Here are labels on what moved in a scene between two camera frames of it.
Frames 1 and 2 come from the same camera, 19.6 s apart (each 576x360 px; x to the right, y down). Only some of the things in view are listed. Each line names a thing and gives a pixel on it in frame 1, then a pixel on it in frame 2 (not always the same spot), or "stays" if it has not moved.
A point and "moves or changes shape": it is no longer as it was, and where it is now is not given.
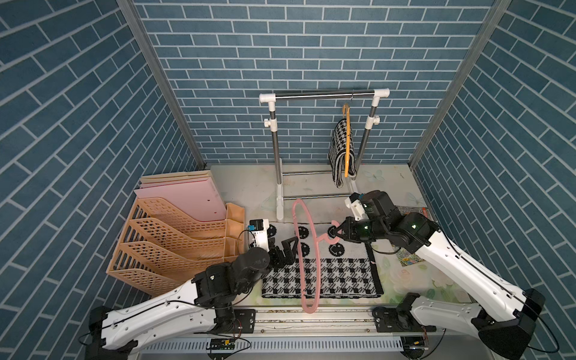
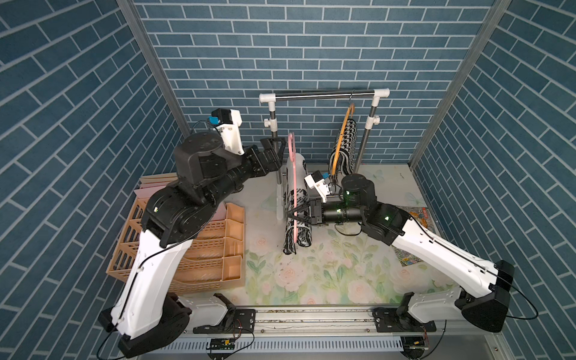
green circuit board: x=223 y=343 stays
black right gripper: x=347 y=232 → x=316 y=212
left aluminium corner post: x=132 y=16 stays
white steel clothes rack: x=271 y=124 stays
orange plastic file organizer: x=163 y=246 stays
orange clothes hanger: x=346 y=109 moves or changes shape
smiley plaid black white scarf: x=347 y=269 → x=304 y=229
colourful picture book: x=407 y=258 stays
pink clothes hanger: x=318 y=237 → x=292 y=155
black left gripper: x=289 y=258 → x=257 y=166
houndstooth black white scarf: x=337 y=154 moves or changes shape
